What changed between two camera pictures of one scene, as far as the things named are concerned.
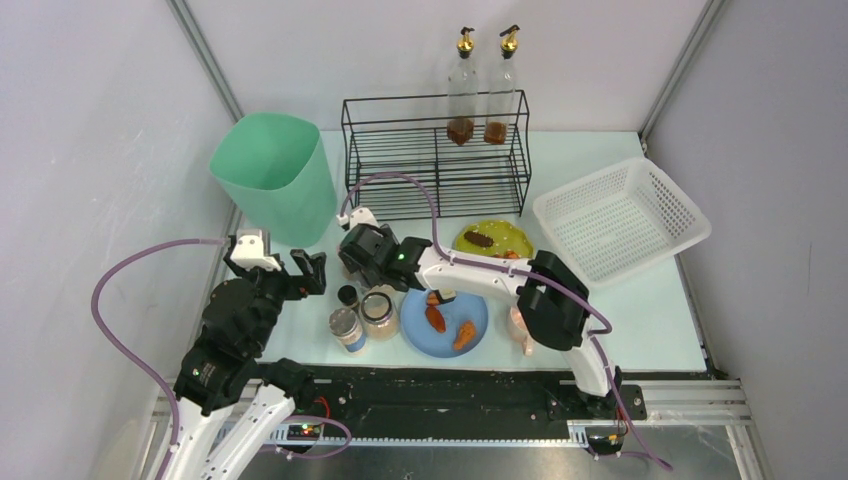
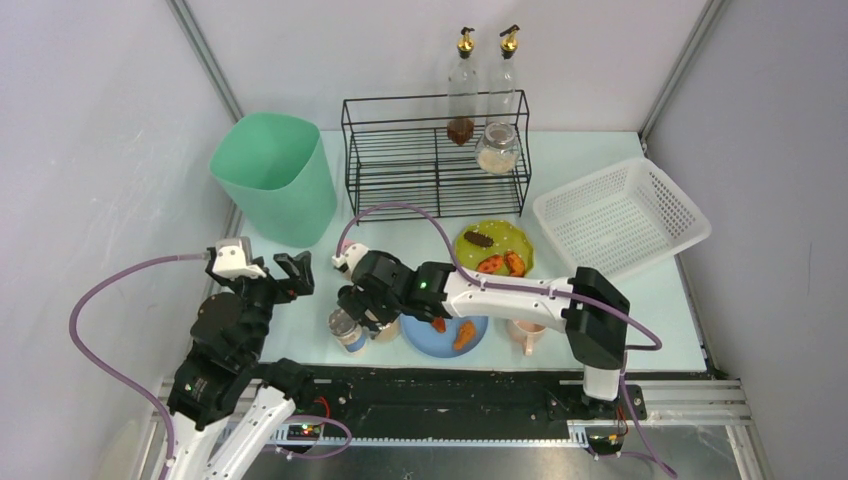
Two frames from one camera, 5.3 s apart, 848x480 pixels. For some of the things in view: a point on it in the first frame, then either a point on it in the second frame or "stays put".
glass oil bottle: x=462 y=93 stays put
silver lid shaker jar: x=344 y=323 stays put
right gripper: x=357 y=254 to x=364 y=307
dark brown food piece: x=478 y=238 stays put
